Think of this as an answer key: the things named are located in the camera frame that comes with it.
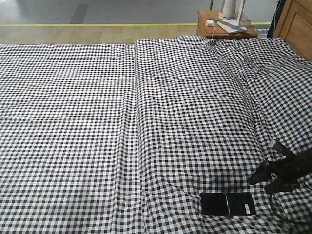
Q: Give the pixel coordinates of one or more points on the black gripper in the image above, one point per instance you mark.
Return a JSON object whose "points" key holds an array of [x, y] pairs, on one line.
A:
{"points": [[287, 172]]}

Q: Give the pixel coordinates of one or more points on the black foldable phone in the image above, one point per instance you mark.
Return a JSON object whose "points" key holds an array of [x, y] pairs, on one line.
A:
{"points": [[227, 204]]}

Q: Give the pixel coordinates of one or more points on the checkered bed sheet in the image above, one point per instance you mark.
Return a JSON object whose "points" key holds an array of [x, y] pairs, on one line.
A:
{"points": [[68, 140]]}

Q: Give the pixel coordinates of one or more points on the checkered quilt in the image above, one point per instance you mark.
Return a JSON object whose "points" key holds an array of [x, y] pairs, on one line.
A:
{"points": [[206, 112]]}

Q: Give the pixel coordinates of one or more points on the wooden headboard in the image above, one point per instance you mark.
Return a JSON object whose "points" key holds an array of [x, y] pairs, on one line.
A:
{"points": [[295, 26]]}

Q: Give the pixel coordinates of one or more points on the white charger adapter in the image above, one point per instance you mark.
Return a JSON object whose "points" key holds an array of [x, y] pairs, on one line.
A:
{"points": [[210, 23]]}

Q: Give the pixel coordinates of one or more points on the wooden nightstand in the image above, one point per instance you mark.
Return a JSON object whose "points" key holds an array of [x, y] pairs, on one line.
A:
{"points": [[216, 32]]}

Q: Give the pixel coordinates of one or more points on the white cylindrical speaker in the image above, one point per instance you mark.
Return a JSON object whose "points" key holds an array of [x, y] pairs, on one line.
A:
{"points": [[227, 10]]}

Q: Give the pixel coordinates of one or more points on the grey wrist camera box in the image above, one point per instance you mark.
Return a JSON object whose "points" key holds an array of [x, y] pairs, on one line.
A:
{"points": [[276, 145]]}

